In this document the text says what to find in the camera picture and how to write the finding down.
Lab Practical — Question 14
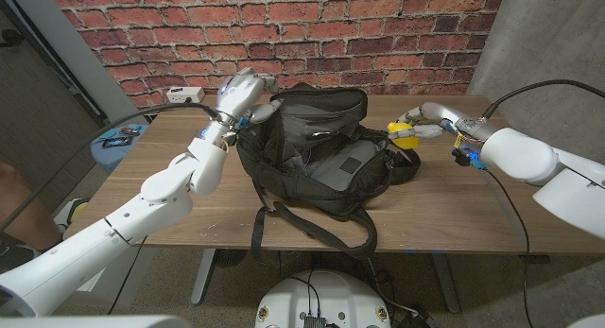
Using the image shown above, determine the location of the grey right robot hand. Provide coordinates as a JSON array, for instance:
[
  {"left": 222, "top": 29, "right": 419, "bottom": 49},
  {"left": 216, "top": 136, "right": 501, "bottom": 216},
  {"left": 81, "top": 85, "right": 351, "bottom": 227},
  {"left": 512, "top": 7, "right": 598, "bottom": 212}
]
[{"left": 389, "top": 101, "right": 497, "bottom": 143}]

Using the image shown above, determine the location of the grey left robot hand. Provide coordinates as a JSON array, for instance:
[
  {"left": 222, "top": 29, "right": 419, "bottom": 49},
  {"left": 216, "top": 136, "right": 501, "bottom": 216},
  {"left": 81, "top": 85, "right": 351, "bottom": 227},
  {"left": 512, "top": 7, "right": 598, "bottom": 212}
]
[{"left": 207, "top": 66, "right": 285, "bottom": 133}]

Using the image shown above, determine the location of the black backpack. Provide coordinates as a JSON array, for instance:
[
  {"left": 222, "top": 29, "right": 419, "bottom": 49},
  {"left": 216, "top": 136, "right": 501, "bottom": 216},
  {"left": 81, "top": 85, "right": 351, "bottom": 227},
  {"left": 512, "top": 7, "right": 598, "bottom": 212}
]
[{"left": 235, "top": 83, "right": 422, "bottom": 261}]

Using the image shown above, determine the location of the white power strip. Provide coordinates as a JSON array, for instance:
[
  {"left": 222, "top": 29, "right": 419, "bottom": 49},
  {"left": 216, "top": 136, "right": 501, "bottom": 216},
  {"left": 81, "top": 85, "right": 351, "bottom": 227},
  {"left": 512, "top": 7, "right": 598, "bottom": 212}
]
[{"left": 165, "top": 85, "right": 206, "bottom": 105}]

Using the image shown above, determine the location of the red brick print backdrop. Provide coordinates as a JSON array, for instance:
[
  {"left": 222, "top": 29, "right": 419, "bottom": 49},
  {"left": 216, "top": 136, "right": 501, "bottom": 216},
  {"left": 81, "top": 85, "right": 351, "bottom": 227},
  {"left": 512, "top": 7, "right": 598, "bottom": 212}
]
[{"left": 46, "top": 0, "right": 507, "bottom": 114}]

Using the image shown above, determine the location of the black smartphone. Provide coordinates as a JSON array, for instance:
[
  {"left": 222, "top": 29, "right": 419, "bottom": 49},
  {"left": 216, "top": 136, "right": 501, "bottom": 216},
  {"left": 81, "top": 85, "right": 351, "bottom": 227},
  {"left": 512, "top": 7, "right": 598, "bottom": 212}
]
[{"left": 101, "top": 135, "right": 134, "bottom": 149}]

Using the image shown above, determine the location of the blue round stool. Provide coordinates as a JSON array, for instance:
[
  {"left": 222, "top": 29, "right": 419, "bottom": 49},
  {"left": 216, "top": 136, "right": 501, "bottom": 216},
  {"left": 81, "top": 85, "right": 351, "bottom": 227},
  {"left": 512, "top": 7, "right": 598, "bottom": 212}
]
[{"left": 90, "top": 123, "right": 150, "bottom": 174}]

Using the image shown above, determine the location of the grey table leg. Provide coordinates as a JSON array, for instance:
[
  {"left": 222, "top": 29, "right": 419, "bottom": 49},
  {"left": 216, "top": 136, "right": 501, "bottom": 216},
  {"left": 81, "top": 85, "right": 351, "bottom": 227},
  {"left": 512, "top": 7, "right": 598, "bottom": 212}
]
[
  {"left": 429, "top": 252, "right": 462, "bottom": 314},
  {"left": 190, "top": 248, "right": 218, "bottom": 305}
]

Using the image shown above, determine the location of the white yellow sneaker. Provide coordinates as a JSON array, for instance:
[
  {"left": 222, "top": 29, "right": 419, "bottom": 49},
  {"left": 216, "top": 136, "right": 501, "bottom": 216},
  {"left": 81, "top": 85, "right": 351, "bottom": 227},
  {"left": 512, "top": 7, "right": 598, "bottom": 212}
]
[{"left": 55, "top": 198, "right": 91, "bottom": 226}]

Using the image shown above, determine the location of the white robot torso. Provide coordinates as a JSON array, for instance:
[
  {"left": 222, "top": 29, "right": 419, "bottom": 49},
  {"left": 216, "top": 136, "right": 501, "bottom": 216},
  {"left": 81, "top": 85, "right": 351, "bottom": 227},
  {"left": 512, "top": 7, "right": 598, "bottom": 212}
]
[{"left": 253, "top": 269, "right": 392, "bottom": 328}]

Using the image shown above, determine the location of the person's bare leg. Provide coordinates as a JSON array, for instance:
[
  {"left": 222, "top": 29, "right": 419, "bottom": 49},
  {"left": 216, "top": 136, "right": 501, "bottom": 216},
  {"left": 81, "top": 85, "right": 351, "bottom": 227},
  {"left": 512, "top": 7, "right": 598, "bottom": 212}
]
[{"left": 0, "top": 162, "right": 62, "bottom": 251}]

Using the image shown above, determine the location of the grey black sneaker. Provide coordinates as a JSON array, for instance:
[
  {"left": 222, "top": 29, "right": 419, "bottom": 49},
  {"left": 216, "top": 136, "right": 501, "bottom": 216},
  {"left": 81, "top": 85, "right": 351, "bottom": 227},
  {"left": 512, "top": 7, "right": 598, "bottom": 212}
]
[{"left": 0, "top": 245, "right": 43, "bottom": 272}]

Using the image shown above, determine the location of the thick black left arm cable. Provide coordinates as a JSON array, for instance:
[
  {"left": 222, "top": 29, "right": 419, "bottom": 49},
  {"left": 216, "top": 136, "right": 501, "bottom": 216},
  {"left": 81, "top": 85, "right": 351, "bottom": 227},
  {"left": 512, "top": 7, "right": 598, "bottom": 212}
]
[{"left": 0, "top": 102, "right": 221, "bottom": 233}]

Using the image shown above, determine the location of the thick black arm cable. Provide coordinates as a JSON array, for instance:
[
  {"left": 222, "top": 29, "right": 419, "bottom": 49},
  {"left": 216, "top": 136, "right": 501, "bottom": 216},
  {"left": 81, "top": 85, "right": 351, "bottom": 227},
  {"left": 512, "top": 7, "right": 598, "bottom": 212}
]
[
  {"left": 0, "top": 102, "right": 221, "bottom": 233},
  {"left": 481, "top": 78, "right": 605, "bottom": 120}
]

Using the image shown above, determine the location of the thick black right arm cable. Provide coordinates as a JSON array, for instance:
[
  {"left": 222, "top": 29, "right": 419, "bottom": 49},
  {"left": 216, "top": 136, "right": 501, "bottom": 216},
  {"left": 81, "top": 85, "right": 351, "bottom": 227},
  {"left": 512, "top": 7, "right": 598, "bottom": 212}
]
[{"left": 481, "top": 78, "right": 605, "bottom": 120}]

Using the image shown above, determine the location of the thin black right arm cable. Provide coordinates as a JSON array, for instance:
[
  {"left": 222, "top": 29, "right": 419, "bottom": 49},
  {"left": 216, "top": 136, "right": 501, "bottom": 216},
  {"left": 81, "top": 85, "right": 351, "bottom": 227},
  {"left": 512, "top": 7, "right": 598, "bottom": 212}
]
[{"left": 484, "top": 169, "right": 535, "bottom": 328}]

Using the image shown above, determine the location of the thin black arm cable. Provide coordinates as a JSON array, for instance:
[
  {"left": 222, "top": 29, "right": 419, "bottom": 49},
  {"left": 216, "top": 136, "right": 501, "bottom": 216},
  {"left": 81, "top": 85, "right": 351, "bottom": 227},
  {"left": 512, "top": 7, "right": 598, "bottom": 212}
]
[
  {"left": 108, "top": 236, "right": 148, "bottom": 315},
  {"left": 484, "top": 169, "right": 535, "bottom": 328}
]

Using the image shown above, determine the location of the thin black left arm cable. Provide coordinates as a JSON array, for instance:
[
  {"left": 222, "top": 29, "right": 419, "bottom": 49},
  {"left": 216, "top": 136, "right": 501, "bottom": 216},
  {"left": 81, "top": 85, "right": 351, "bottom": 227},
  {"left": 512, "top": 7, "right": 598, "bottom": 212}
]
[{"left": 108, "top": 236, "right": 148, "bottom": 315}]

